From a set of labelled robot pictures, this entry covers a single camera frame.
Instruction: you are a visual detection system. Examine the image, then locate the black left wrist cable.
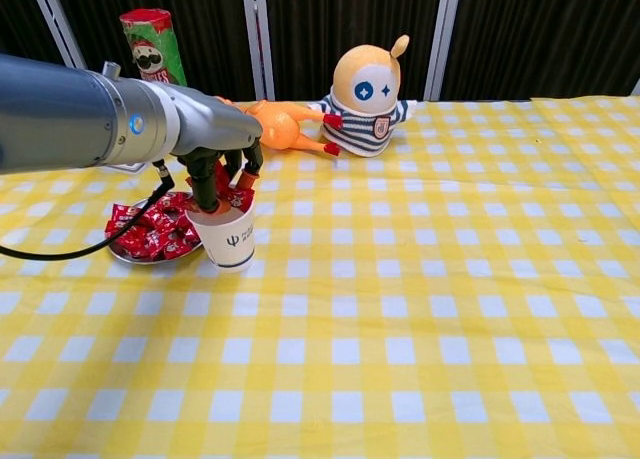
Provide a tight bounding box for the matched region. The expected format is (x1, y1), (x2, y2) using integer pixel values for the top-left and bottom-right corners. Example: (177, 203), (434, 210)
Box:
(0, 161), (176, 261)

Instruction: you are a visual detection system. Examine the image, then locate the round metal plate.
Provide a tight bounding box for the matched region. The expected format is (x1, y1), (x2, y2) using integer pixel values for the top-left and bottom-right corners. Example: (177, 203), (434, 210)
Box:
(107, 193), (205, 266)

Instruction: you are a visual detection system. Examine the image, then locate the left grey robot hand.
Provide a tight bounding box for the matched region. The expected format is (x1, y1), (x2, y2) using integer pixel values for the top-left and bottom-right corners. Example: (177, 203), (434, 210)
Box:
(171, 86), (265, 215)

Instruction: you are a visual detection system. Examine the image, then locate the yellow plush striped sweater toy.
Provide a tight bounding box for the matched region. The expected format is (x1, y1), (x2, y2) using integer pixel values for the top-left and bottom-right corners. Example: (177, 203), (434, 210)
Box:
(305, 33), (419, 159)

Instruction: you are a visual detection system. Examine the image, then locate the yellow white checkered tablecloth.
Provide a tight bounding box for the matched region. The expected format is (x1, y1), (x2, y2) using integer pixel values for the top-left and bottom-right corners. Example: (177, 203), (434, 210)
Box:
(0, 94), (640, 459)

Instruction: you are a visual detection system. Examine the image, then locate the black pleated curtain panel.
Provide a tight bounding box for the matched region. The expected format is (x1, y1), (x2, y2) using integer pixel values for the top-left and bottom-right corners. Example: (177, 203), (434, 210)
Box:
(0, 0), (71, 68)
(263, 0), (446, 102)
(49, 0), (259, 104)
(442, 0), (640, 101)

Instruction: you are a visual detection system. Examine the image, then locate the white paper cup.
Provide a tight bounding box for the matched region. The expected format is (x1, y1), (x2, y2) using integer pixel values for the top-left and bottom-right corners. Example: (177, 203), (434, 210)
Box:
(184, 198), (257, 273)

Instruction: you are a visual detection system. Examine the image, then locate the orange rubber chicken toy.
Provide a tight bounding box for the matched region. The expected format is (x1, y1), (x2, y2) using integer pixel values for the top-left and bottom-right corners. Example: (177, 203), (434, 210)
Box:
(212, 96), (344, 158)

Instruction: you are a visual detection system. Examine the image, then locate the red candy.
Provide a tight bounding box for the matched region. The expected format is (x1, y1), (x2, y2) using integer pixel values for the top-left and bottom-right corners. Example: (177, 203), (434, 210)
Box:
(104, 203), (141, 236)
(110, 236), (156, 260)
(158, 237), (201, 260)
(134, 222), (167, 244)
(157, 213), (196, 236)
(154, 192), (194, 213)
(185, 161), (256, 209)

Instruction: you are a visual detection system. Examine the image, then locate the green red Pringles can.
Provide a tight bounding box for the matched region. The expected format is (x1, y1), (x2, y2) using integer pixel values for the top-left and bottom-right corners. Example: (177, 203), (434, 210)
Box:
(119, 8), (189, 88)

